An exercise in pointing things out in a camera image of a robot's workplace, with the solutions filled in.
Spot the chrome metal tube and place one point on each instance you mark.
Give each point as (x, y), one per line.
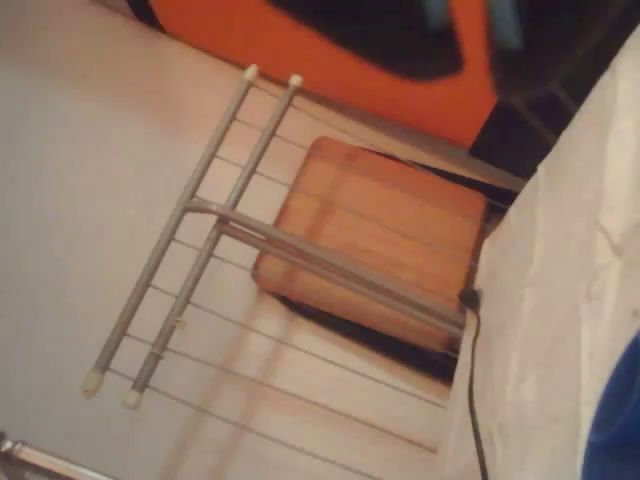
(30, 457)

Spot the white wrinkled tablecloth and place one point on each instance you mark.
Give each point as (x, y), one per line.
(550, 300)

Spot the orange and black bag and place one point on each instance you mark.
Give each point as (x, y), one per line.
(300, 45)

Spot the blue plastic bowl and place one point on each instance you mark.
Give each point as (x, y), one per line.
(620, 415)

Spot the wooden stool seat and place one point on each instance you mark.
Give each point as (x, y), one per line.
(390, 225)

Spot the grey metal drying rack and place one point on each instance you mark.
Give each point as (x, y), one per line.
(300, 252)

